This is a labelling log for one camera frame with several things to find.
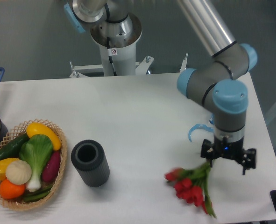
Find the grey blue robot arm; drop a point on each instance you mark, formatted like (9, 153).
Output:
(216, 88)

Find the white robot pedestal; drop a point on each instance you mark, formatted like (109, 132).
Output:
(117, 47)

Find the white garlic bulb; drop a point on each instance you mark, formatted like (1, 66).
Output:
(18, 172)

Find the green bean pods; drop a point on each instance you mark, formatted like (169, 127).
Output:
(37, 195)

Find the dark green cucumber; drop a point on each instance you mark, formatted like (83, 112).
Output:
(12, 148)

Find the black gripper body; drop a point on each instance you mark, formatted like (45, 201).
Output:
(228, 148)

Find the blue ribbon strip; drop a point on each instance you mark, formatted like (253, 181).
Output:
(208, 128)

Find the dark grey ribbed vase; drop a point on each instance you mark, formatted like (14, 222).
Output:
(89, 159)

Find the woven wicker basket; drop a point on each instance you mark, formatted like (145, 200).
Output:
(17, 203)

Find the orange fruit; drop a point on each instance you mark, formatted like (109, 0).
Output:
(9, 190)

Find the red tulip bouquet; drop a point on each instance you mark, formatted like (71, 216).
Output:
(191, 185)

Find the green bok choy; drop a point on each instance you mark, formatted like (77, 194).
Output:
(36, 152)

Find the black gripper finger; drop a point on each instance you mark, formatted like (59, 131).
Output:
(248, 162)
(209, 155)

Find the yellow bell pepper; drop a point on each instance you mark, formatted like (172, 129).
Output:
(3, 166)

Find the purple sweet potato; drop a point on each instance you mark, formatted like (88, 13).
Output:
(51, 170)

